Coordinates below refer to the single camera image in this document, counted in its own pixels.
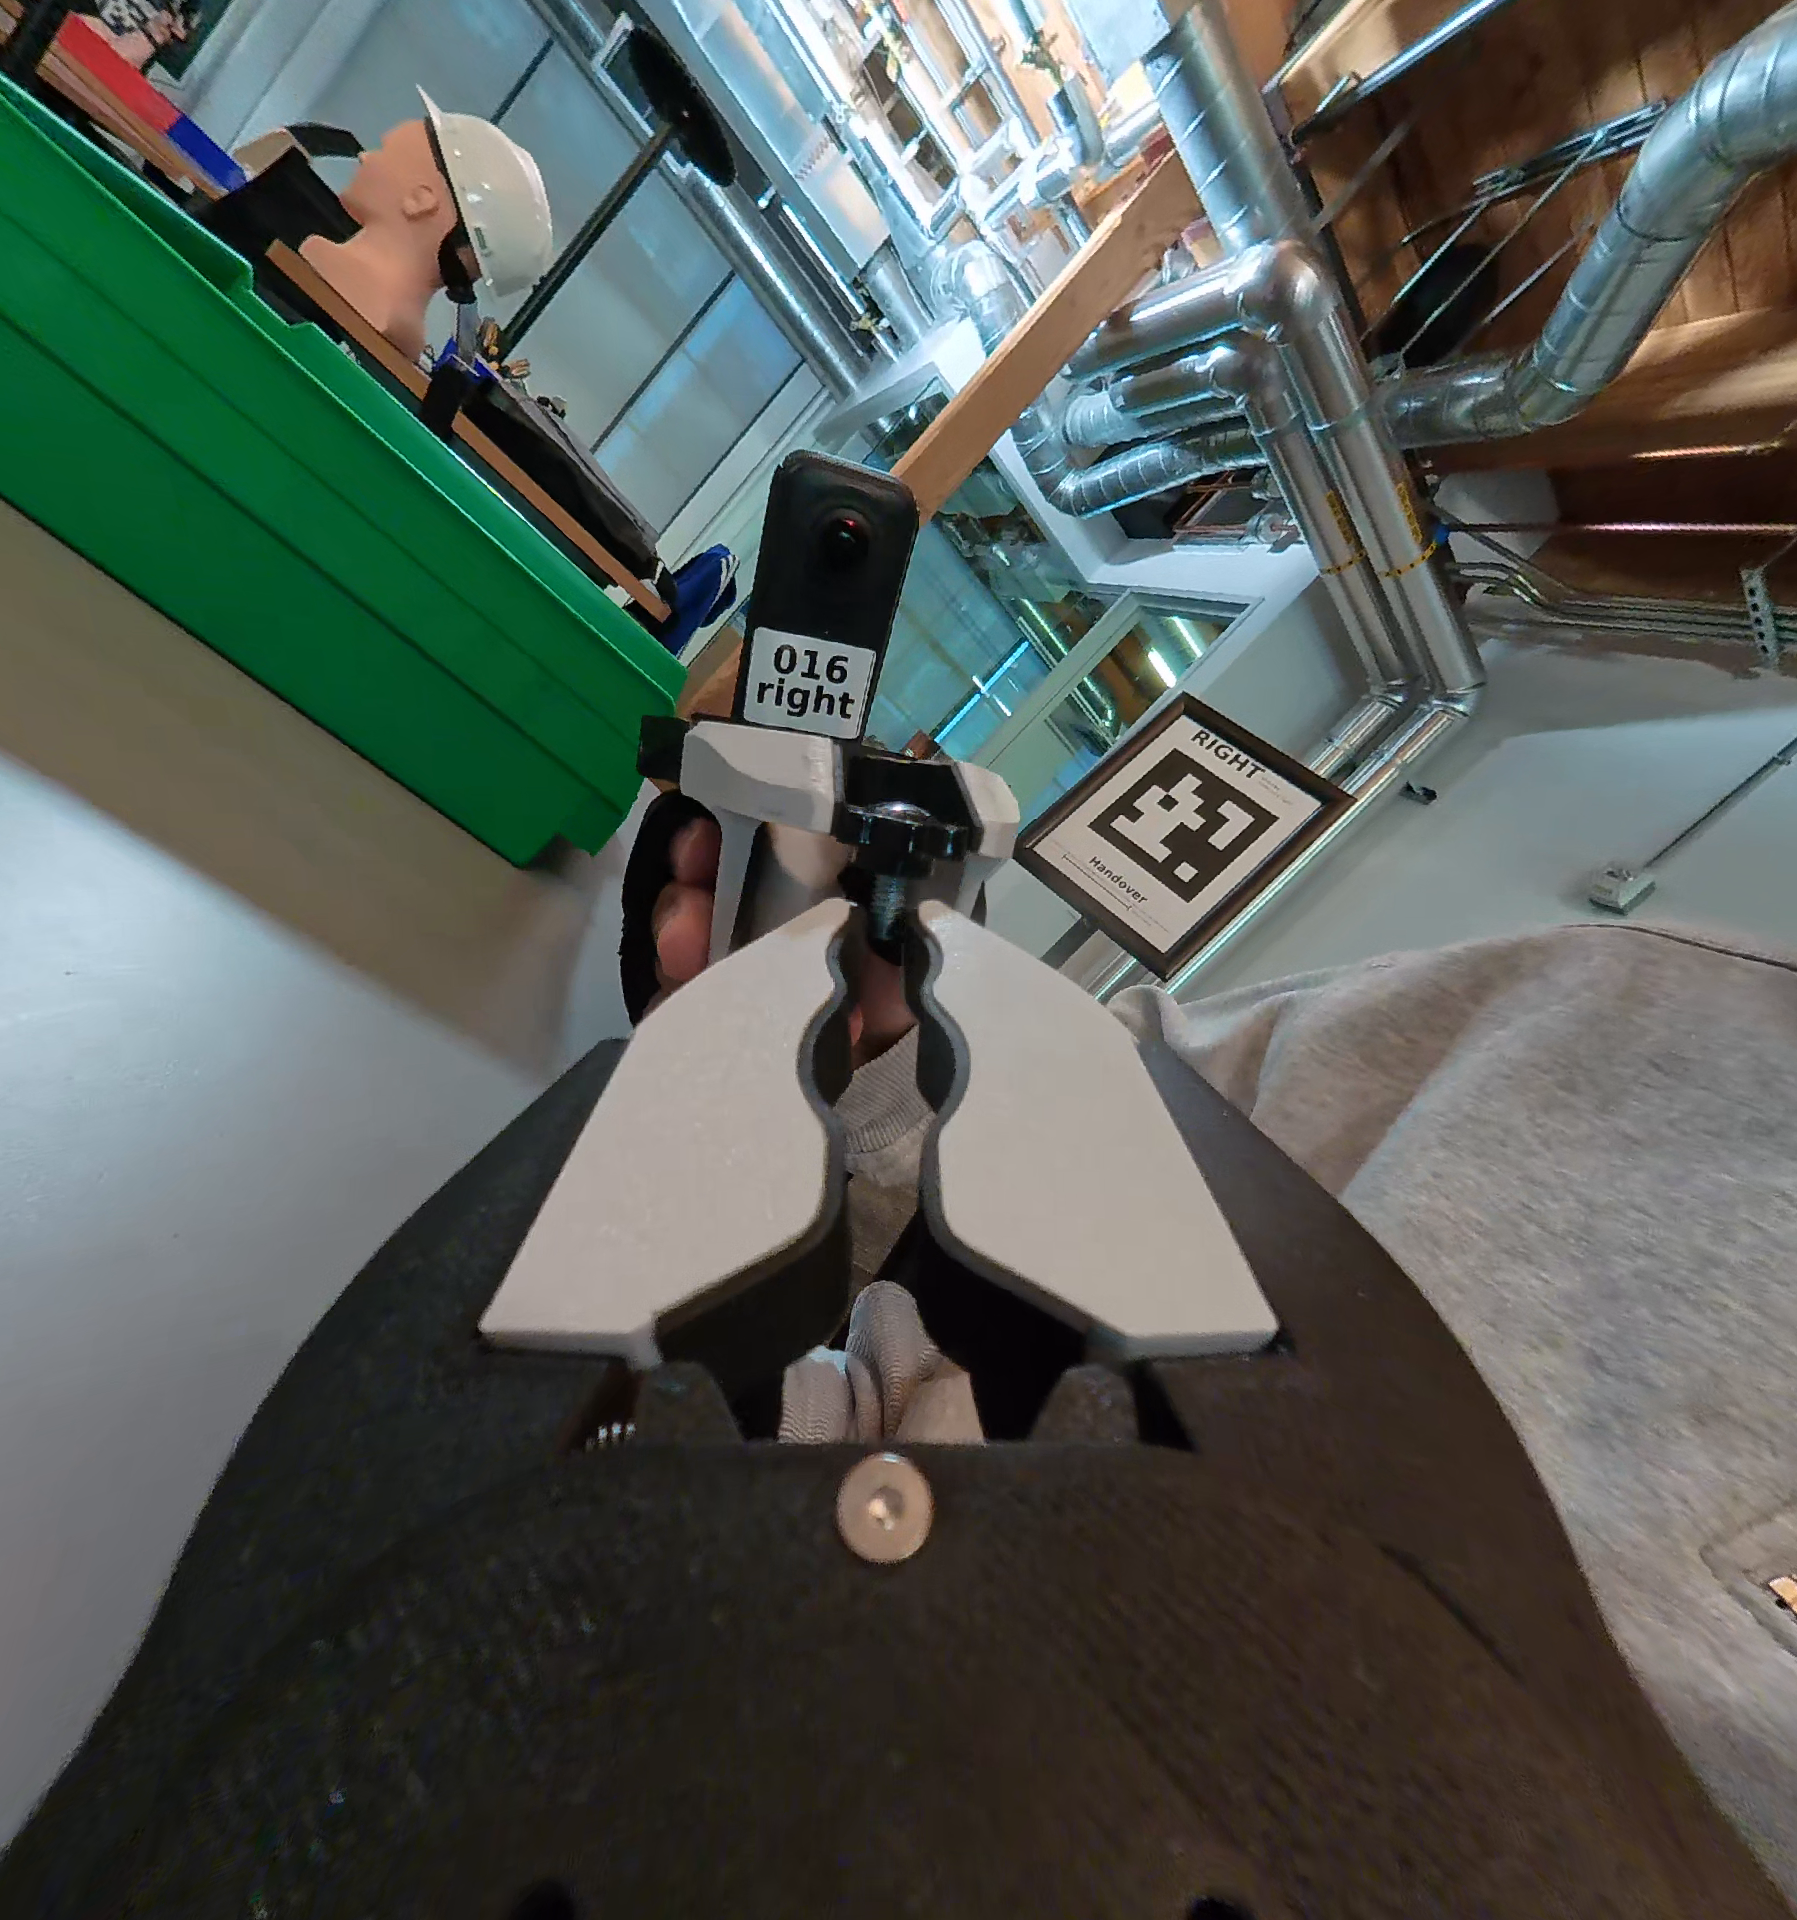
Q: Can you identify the white hard hat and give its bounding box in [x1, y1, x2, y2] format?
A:
[415, 84, 557, 303]

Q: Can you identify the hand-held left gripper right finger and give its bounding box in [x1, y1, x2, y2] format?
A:
[913, 904, 1282, 1445]

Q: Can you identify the metal strut channel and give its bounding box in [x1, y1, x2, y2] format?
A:
[1491, 564, 1797, 665]

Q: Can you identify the mannequin head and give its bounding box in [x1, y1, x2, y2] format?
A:
[301, 118, 469, 358]

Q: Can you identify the person's right hand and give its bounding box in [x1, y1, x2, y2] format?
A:
[651, 819, 925, 1105]

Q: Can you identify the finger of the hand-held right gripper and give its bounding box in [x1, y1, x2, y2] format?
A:
[917, 758, 1022, 922]
[692, 729, 849, 831]

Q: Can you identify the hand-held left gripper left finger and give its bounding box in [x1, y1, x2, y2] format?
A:
[475, 893, 858, 1443]

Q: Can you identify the large spiral metal duct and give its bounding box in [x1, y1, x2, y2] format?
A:
[1379, 0, 1797, 456]

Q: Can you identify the metal pipe bundle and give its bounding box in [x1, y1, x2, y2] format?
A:
[1054, 239, 1488, 738]

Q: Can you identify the black bag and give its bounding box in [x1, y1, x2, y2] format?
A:
[445, 379, 680, 604]

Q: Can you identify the wooden beam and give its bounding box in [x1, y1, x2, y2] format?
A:
[889, 145, 1205, 515]

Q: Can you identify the black knob screw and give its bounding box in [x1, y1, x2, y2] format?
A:
[834, 799, 978, 963]

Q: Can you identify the black disc lamp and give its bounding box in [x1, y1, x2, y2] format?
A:
[506, 18, 746, 358]

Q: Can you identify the person's grey hoodie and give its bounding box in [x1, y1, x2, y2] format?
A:
[1111, 922, 1797, 1920]

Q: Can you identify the green plastic bin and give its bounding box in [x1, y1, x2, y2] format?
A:
[0, 27, 692, 866]

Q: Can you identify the framed marker sign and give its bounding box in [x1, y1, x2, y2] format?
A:
[1013, 690, 1358, 993]

